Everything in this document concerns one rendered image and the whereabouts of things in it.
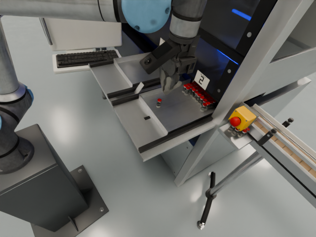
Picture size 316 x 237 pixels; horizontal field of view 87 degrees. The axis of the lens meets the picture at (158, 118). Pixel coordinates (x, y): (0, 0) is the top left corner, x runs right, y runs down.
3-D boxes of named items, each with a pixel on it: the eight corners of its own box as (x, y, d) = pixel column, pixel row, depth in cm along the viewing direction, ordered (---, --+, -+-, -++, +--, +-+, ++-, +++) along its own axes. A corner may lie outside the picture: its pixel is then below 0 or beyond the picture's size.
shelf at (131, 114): (156, 53, 122) (156, 51, 120) (225, 122, 87) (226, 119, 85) (88, 66, 101) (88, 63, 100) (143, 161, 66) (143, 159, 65)
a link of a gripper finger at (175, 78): (176, 91, 55) (182, 67, 48) (171, 92, 54) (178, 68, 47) (168, 82, 57) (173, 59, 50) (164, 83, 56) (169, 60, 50)
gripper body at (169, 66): (192, 75, 54) (205, 37, 45) (170, 81, 51) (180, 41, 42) (178, 62, 58) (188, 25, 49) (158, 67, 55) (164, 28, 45)
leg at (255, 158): (209, 187, 143) (264, 138, 85) (217, 197, 139) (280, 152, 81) (201, 193, 140) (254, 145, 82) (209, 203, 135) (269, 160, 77)
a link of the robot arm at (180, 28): (184, 22, 38) (165, 9, 42) (179, 42, 42) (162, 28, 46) (208, 20, 42) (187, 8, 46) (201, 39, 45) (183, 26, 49)
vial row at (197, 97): (186, 89, 96) (189, 82, 93) (208, 109, 88) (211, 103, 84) (184, 90, 95) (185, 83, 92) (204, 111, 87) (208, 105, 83)
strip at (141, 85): (140, 90, 91) (141, 81, 86) (143, 93, 89) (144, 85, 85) (115, 97, 85) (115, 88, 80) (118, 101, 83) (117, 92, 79)
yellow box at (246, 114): (237, 114, 77) (246, 103, 71) (250, 125, 73) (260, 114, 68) (226, 120, 74) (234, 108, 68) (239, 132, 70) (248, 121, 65)
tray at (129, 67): (160, 54, 118) (161, 50, 115) (181, 75, 105) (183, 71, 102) (113, 63, 103) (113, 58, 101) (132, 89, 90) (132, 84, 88)
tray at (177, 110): (188, 83, 101) (190, 78, 98) (219, 112, 88) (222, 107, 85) (138, 98, 86) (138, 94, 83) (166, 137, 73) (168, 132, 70)
